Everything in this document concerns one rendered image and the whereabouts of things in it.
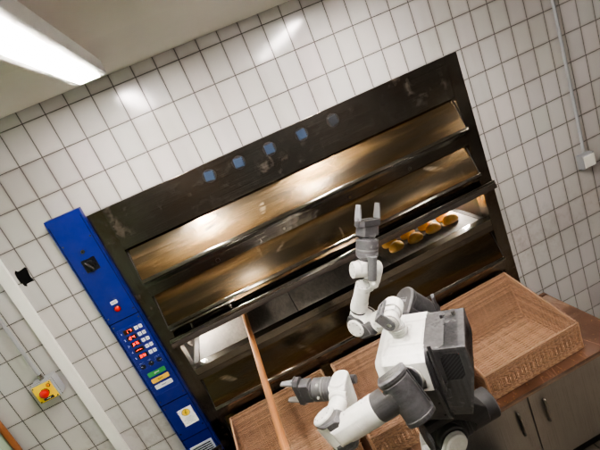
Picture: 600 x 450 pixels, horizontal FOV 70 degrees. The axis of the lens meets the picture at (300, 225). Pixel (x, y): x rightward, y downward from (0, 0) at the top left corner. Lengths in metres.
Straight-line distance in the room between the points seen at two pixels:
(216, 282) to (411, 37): 1.53
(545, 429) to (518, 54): 1.89
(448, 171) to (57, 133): 1.88
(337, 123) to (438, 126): 0.55
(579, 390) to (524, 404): 0.31
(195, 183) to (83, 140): 0.50
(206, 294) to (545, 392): 1.70
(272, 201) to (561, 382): 1.64
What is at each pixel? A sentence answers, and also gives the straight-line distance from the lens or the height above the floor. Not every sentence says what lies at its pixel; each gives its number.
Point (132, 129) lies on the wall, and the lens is 2.06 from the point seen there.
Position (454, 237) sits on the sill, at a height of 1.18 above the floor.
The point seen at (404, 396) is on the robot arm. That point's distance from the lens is 1.32.
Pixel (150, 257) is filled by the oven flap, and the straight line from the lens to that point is 2.15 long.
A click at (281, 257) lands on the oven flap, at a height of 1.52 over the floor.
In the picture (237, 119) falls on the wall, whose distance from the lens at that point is 2.06.
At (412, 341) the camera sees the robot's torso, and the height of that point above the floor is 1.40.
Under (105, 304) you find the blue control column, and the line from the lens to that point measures 2.21.
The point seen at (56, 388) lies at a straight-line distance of 2.40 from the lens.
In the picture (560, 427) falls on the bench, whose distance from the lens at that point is 2.67.
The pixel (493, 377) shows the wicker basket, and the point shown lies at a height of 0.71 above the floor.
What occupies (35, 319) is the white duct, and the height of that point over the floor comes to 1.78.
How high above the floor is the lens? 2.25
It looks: 17 degrees down
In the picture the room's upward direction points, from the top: 24 degrees counter-clockwise
